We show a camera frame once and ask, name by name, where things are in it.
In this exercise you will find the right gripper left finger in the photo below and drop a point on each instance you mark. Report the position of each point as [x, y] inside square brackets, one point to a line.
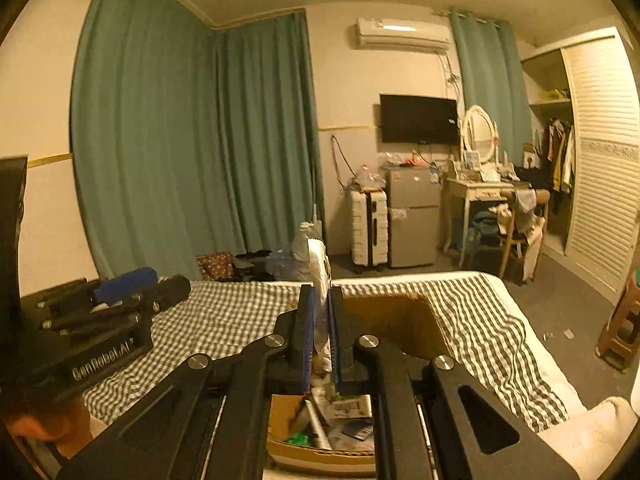
[208, 418]

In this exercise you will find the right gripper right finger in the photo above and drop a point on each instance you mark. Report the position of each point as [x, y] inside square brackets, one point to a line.
[432, 418]

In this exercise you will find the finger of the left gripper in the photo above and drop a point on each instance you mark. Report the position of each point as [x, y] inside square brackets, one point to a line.
[100, 291]
[75, 313]

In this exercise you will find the clear plastic long item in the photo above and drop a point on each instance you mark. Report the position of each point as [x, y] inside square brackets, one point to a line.
[320, 329]

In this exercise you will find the person's left hand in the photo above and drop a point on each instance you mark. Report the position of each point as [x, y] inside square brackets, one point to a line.
[66, 424]

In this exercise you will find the brown patterned bag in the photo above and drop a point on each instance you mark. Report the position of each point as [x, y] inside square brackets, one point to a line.
[218, 267]

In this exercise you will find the brown cardboard box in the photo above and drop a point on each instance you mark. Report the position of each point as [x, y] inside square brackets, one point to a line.
[404, 318]

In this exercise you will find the large clear water bottle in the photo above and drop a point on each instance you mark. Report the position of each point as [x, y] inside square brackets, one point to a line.
[307, 252]

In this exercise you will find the large green curtain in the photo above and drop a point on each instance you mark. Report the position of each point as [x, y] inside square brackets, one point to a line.
[187, 140]

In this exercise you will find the white hard suitcase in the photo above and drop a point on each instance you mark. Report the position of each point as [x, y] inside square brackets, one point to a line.
[369, 229]

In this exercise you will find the brown plastic stool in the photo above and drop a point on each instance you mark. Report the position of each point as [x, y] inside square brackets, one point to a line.
[618, 343]

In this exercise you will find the wooden chair with clothes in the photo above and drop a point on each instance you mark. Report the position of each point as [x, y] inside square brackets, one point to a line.
[525, 229]

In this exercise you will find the silver mini fridge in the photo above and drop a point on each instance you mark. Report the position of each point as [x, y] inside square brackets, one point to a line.
[413, 211]

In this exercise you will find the white vanity table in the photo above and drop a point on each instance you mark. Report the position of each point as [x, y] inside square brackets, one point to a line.
[461, 202]

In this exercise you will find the white oval mirror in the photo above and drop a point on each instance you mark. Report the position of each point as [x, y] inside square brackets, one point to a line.
[479, 134]

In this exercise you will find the white air conditioner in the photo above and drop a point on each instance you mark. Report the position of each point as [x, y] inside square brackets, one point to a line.
[386, 33]

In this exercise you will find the green curtain by window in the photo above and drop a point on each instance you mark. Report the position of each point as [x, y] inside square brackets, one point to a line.
[492, 77]

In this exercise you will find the white louvered wardrobe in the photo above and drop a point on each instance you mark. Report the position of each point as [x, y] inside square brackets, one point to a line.
[588, 80]

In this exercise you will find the black wall television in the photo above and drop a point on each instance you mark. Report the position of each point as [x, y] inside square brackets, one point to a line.
[418, 120]

